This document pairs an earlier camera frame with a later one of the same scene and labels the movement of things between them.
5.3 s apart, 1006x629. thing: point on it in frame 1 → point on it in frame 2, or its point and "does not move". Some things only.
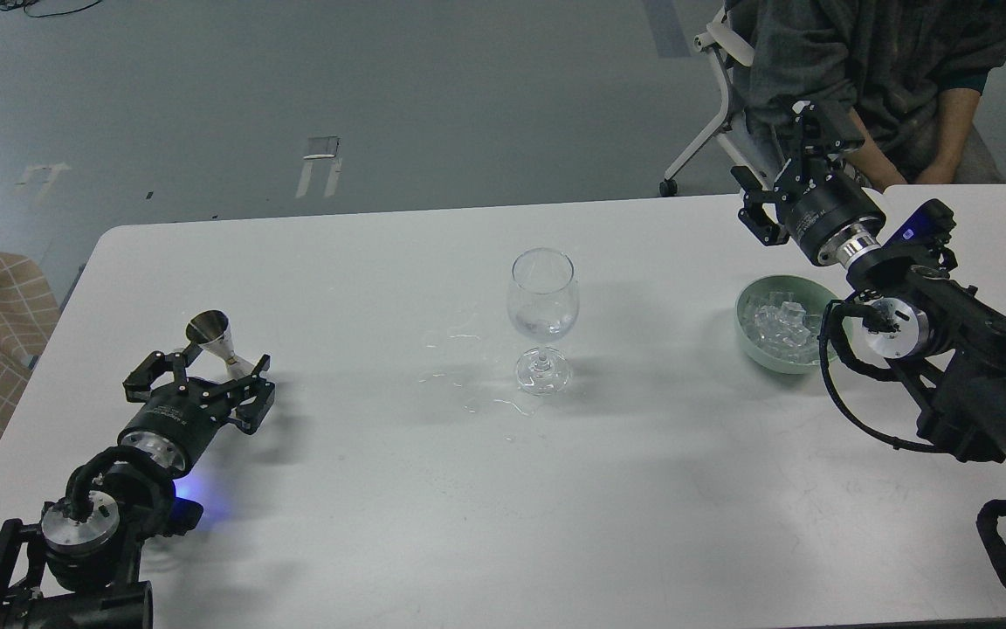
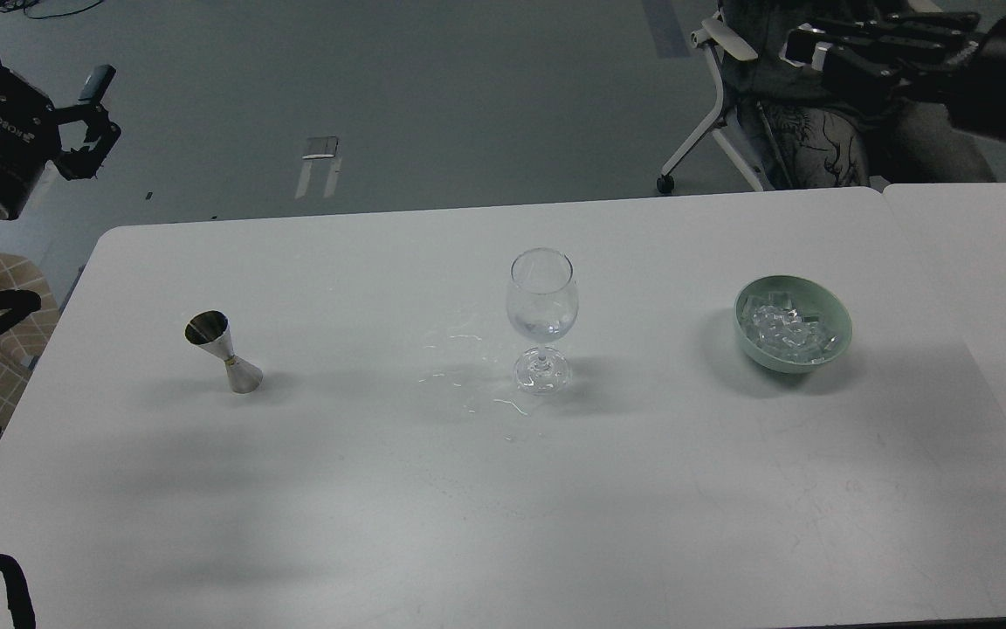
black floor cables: [11, 4] does not move
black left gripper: [174, 422] → [1, 132]
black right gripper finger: [754, 214] → [864, 78]
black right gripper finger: [821, 144] → [804, 45]
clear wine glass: [542, 306] does not move
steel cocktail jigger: [211, 328] does not move
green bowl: [779, 319] does not move
